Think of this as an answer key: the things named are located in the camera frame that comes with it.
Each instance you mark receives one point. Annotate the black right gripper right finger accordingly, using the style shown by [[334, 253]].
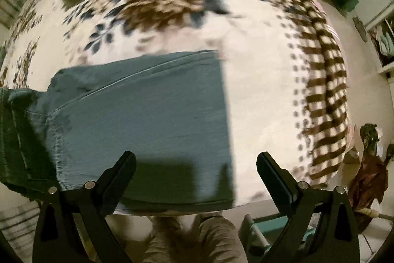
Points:
[[321, 226]]

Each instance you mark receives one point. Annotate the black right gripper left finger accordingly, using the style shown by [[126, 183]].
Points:
[[56, 236]]

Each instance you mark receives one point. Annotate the blue denim jeans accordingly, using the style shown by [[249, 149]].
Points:
[[169, 110]]

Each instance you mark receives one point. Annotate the teal drying rack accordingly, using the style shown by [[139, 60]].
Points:
[[258, 235]]

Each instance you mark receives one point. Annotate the dark brown bag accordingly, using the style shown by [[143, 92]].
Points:
[[372, 179]]

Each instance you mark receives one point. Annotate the floral bed blanket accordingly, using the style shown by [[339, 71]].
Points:
[[283, 72]]

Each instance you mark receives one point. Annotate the grey slippers on floor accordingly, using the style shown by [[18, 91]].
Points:
[[360, 28]]

